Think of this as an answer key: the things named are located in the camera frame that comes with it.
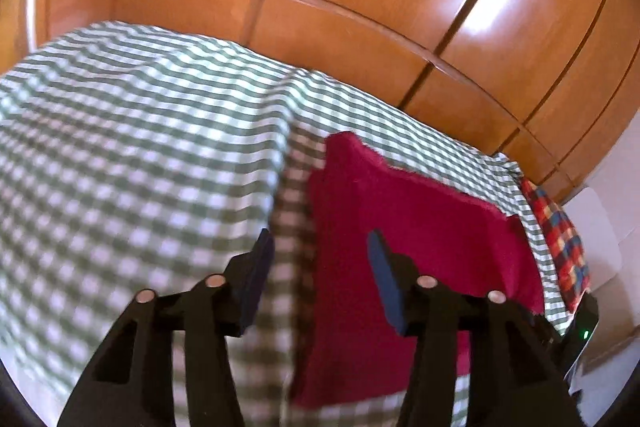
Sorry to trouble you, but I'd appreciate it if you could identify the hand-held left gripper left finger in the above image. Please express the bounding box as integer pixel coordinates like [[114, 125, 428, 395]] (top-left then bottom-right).
[[56, 228, 276, 427]]

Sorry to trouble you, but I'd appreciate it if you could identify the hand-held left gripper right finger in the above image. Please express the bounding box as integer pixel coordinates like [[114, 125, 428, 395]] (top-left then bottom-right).
[[366, 229, 584, 427]]

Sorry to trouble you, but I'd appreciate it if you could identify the maroon embroidered sweater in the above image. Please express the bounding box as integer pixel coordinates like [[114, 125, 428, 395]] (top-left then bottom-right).
[[289, 132, 546, 409]]

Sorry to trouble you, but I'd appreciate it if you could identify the red plaid cloth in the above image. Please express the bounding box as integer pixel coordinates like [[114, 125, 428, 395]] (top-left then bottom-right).
[[520, 177, 592, 314]]

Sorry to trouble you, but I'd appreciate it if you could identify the green checked bed sheet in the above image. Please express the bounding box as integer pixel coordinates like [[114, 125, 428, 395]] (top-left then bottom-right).
[[0, 21, 573, 427]]

